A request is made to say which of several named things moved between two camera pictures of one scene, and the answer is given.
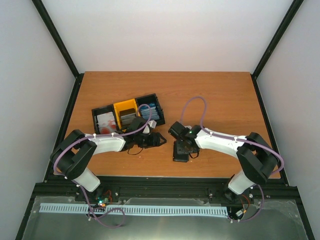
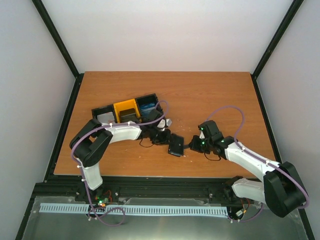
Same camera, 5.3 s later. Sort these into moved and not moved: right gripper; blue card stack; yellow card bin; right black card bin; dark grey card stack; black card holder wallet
Moved: black card holder wallet; right gripper
Not moved: yellow card bin; dark grey card stack; right black card bin; blue card stack
